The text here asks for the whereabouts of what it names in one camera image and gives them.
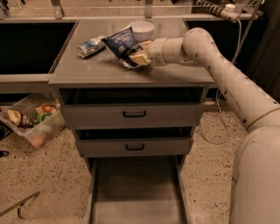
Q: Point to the dark grey cabinet at right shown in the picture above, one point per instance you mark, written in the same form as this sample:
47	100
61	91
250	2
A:
264	68

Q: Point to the crushed silver soda can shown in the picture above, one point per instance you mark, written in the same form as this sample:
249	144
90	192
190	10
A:
91	46

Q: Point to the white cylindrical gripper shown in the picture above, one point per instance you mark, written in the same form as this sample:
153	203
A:
155	52

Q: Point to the blue chip bag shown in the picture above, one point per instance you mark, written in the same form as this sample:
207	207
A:
123	44

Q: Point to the grey bottom drawer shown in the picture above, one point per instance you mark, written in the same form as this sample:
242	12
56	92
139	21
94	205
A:
137	190

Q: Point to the clear plastic storage bin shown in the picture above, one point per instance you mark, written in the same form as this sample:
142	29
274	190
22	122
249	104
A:
32	106

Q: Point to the brown snack bag in bin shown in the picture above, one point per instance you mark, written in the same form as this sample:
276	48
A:
20	119

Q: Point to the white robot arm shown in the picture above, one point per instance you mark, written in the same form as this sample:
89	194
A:
255	185

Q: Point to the white ceramic bowl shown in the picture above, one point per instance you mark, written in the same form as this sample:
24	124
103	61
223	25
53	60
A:
142	30

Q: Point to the green packet in bin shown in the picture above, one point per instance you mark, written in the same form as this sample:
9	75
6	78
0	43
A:
42	117

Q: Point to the grey drawer cabinet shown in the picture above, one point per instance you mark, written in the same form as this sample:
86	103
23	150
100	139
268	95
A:
103	70

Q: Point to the grey drawer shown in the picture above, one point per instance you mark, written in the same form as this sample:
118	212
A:
106	143
131	107
137	190

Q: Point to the grey top drawer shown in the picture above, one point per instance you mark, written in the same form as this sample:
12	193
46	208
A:
131	107

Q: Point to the red fruit in bin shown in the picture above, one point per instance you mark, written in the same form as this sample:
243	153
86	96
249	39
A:
47	108

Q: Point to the grey middle drawer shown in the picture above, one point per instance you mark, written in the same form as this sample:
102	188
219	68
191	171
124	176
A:
106	143

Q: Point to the metal rod on floor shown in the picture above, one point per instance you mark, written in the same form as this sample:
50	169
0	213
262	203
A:
19	205

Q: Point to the white power adapter plug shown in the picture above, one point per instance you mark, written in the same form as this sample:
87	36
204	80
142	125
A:
229	13

